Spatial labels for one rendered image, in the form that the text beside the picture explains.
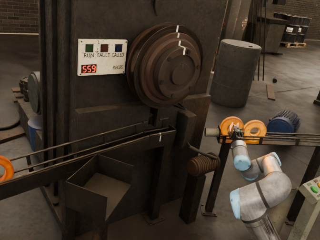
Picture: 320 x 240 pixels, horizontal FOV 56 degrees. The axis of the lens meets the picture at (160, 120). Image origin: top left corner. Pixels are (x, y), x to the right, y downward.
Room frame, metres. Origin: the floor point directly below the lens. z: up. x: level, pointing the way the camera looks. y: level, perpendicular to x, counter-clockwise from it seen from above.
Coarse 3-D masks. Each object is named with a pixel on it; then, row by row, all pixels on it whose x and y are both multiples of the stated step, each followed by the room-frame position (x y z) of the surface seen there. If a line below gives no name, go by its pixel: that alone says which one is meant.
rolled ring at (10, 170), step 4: (0, 156) 1.11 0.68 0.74; (0, 160) 1.09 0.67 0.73; (4, 160) 1.10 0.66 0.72; (8, 160) 1.12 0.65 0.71; (0, 164) 1.09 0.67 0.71; (4, 164) 1.10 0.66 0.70; (8, 164) 1.11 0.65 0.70; (8, 168) 1.11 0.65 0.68; (12, 168) 1.12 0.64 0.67; (8, 172) 1.11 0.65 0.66; (12, 172) 1.12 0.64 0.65; (4, 176) 1.11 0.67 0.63; (8, 176) 1.11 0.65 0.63; (12, 176) 1.12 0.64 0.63; (0, 180) 1.10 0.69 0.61
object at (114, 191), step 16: (96, 160) 1.27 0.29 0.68; (112, 160) 1.25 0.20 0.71; (80, 176) 1.14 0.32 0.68; (96, 176) 1.25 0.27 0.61; (112, 176) 1.25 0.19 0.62; (128, 176) 1.23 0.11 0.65; (80, 192) 1.01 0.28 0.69; (96, 192) 0.99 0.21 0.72; (112, 192) 1.15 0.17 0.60; (80, 208) 1.01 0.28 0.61; (96, 208) 0.98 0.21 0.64; (112, 208) 1.05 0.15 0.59; (96, 224) 1.12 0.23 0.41
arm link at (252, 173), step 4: (252, 160) 1.58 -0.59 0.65; (252, 164) 1.54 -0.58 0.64; (256, 164) 1.54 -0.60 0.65; (252, 168) 1.53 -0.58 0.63; (256, 168) 1.53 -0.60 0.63; (240, 172) 1.55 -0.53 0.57; (244, 172) 1.52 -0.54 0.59; (248, 172) 1.51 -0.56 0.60; (252, 172) 1.52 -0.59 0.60; (256, 172) 1.52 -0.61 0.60; (260, 172) 1.52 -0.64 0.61; (244, 176) 1.54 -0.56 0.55; (248, 176) 1.52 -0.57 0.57; (252, 176) 1.53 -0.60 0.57; (256, 176) 1.54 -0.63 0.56
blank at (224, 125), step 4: (232, 116) 1.86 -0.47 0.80; (224, 120) 1.84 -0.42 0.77; (228, 120) 1.83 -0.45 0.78; (232, 120) 1.83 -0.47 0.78; (236, 120) 1.83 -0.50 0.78; (240, 120) 1.83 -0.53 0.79; (220, 124) 1.85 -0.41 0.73; (224, 124) 1.83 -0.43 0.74; (228, 124) 1.83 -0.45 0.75; (236, 124) 1.83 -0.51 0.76; (240, 124) 1.83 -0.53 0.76; (224, 128) 1.83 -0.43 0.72; (224, 132) 1.82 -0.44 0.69
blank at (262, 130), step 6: (252, 120) 1.85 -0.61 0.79; (258, 120) 1.85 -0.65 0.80; (246, 126) 1.83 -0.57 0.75; (252, 126) 1.83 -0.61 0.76; (258, 126) 1.83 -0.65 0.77; (264, 126) 1.84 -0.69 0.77; (246, 132) 1.83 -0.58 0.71; (258, 132) 1.85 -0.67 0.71; (264, 132) 1.84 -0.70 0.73; (246, 138) 1.83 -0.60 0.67; (252, 138) 1.83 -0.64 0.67; (258, 138) 1.83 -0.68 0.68
